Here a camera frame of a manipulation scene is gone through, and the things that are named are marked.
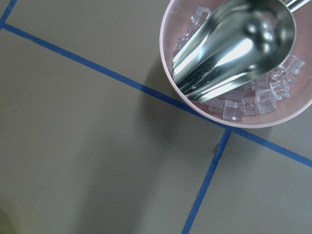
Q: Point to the metal scoop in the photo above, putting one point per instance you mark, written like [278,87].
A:
[240,42]

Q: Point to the pink bowl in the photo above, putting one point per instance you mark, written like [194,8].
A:
[175,22]

